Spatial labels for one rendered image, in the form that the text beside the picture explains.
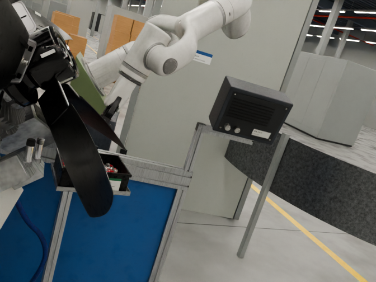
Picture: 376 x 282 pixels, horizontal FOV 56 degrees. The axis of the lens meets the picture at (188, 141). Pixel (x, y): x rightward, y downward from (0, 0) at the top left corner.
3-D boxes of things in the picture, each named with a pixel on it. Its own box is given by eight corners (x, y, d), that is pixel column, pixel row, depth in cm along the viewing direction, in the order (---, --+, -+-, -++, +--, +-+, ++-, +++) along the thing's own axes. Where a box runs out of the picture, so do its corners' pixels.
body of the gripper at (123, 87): (120, 66, 106) (101, 97, 108) (120, 69, 97) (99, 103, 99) (141, 79, 109) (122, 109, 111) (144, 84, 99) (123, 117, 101)
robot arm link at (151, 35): (154, 81, 103) (137, 68, 108) (179, 42, 101) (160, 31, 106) (135, 70, 96) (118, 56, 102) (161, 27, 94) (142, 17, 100)
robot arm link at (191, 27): (241, 39, 108) (161, 87, 97) (207, 22, 117) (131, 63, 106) (241, 12, 101) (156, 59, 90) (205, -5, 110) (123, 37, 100)
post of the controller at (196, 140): (184, 170, 139) (199, 123, 134) (183, 168, 141) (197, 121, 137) (191, 172, 139) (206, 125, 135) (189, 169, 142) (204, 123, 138)
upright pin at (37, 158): (31, 162, 88) (35, 138, 86) (32, 159, 90) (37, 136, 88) (40, 164, 89) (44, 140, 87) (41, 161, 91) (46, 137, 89)
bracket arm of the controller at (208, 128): (196, 131, 135) (198, 123, 134) (194, 128, 137) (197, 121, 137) (252, 145, 141) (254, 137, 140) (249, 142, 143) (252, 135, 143)
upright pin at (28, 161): (20, 166, 79) (25, 139, 77) (22, 163, 81) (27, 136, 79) (30, 168, 80) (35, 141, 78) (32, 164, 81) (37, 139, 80)
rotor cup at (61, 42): (-3, 80, 67) (60, 52, 67) (-14, 29, 73) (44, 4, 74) (38, 117, 80) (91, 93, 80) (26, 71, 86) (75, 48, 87)
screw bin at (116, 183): (57, 189, 104) (61, 168, 103) (51, 166, 119) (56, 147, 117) (127, 194, 115) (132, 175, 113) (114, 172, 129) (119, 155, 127)
